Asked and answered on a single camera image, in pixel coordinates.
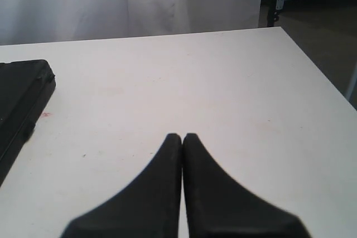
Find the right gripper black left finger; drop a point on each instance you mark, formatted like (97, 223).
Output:
(148, 207)

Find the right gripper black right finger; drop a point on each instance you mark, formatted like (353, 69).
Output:
(218, 206)

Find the black plastic tool case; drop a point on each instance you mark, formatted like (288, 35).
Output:
(26, 88)

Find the white backdrop curtain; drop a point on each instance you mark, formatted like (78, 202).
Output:
(34, 21)

